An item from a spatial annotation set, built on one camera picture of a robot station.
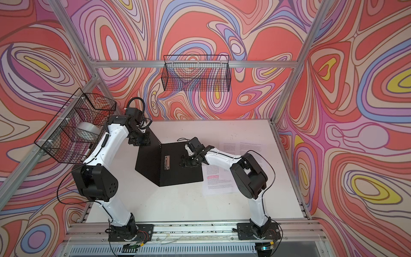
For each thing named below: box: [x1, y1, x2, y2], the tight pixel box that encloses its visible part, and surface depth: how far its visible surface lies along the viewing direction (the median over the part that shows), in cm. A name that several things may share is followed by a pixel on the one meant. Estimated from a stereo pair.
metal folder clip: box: [164, 155, 171, 171], surface depth 98 cm
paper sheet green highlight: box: [227, 134, 277, 167], surface depth 110 cm
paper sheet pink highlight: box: [201, 162, 239, 196], surface depth 91 cm
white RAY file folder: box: [134, 129, 204, 187], surface depth 97 cm
